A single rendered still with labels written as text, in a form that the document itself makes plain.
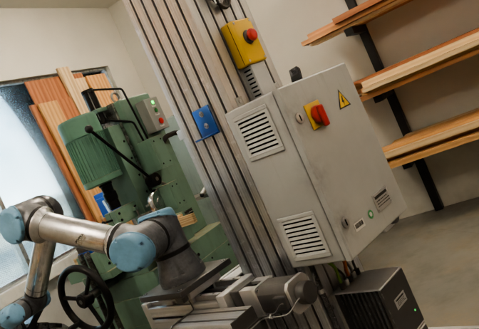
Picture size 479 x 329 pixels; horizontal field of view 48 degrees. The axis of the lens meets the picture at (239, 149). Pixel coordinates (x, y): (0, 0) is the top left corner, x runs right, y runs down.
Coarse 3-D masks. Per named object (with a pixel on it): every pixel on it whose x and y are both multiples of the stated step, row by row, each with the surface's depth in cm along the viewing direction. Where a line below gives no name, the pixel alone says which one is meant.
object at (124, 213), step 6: (126, 204) 238; (132, 204) 240; (114, 210) 234; (120, 210) 234; (126, 210) 236; (132, 210) 239; (138, 210) 242; (108, 216) 233; (114, 216) 231; (120, 216) 232; (126, 216) 235; (132, 216) 238; (114, 222) 232
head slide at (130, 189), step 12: (108, 132) 239; (120, 132) 244; (120, 144) 242; (132, 156) 245; (120, 168) 241; (132, 168) 242; (120, 180) 243; (132, 180) 240; (144, 180) 246; (120, 192) 245; (132, 192) 241; (144, 192) 244; (144, 204) 241
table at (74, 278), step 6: (186, 228) 222; (186, 234) 220; (192, 234) 223; (114, 270) 212; (72, 276) 237; (78, 276) 235; (102, 276) 213; (108, 276) 211; (114, 276) 211; (72, 282) 238; (78, 282) 236; (84, 282) 219
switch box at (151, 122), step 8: (136, 104) 251; (144, 104) 249; (152, 104) 252; (144, 112) 250; (152, 112) 250; (160, 112) 255; (144, 120) 251; (152, 120) 249; (152, 128) 250; (160, 128) 252
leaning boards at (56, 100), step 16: (32, 80) 389; (48, 80) 401; (64, 80) 410; (80, 80) 426; (96, 80) 437; (32, 96) 384; (48, 96) 396; (64, 96) 408; (80, 96) 416; (32, 112) 375; (48, 112) 382; (64, 112) 399; (80, 112) 409; (48, 128) 379; (48, 144) 376; (64, 160) 380; (64, 176) 376; (80, 192) 380; (96, 192) 388; (80, 208) 377; (96, 208) 382
